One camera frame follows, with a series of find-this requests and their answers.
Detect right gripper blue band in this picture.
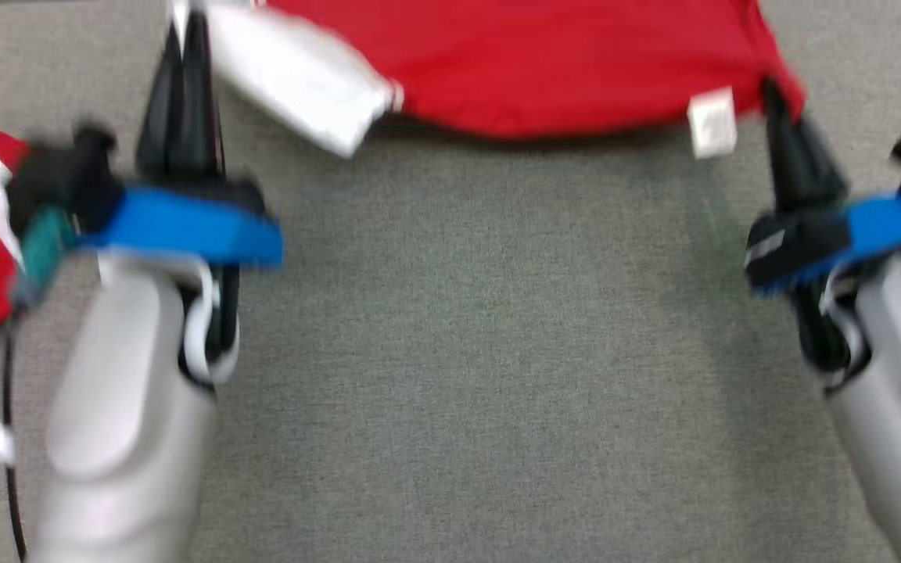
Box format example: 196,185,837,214
744,77,901,298

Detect black cable with teal connector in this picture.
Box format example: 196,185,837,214
0,205,77,563

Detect red jersey with white sleeves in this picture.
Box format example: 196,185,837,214
169,0,807,161

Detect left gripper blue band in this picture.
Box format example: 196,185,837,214
79,9,285,268

